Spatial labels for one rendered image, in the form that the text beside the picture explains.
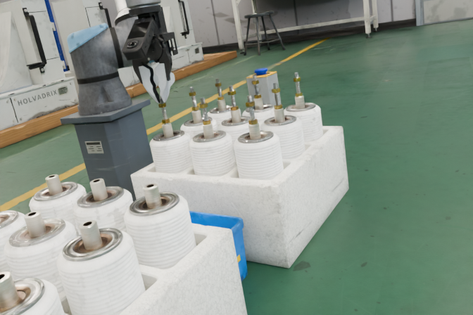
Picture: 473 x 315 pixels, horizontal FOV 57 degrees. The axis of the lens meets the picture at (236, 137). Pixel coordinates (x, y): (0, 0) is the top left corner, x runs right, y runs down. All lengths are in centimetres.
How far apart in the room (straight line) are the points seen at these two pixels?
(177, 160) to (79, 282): 50
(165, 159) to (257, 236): 28
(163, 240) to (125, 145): 65
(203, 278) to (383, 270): 38
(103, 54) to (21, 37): 195
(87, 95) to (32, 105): 171
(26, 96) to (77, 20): 86
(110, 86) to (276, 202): 62
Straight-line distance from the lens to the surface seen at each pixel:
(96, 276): 57
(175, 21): 457
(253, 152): 87
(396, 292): 85
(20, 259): 67
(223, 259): 70
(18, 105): 291
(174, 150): 101
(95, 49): 125
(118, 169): 127
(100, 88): 126
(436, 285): 87
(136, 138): 130
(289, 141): 97
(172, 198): 67
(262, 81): 130
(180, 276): 62
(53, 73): 318
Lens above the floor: 50
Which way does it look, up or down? 16 degrees down
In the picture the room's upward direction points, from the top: 10 degrees counter-clockwise
